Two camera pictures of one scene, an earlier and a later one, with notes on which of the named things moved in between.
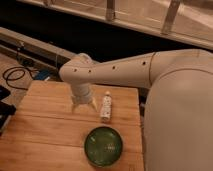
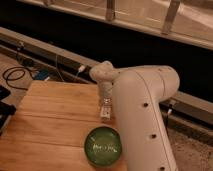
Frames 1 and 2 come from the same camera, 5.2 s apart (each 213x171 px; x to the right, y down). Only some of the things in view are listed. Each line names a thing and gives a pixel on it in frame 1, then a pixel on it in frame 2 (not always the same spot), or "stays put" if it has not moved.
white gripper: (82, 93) to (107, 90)
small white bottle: (107, 107) stays put
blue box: (42, 75) stays put
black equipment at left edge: (6, 109) stays put
